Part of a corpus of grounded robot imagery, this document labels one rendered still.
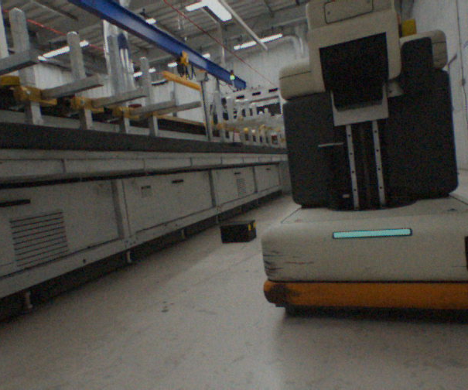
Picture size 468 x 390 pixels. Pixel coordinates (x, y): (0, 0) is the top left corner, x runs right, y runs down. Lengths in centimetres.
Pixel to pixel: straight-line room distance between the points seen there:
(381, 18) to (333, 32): 12
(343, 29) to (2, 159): 110
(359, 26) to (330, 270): 63
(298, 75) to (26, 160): 99
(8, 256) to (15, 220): 14
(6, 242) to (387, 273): 135
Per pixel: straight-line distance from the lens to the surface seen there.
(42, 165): 144
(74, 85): 135
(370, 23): 103
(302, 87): 131
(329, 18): 108
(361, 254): 97
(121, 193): 203
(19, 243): 164
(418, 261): 98
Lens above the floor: 45
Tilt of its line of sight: 4 degrees down
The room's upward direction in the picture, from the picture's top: 7 degrees counter-clockwise
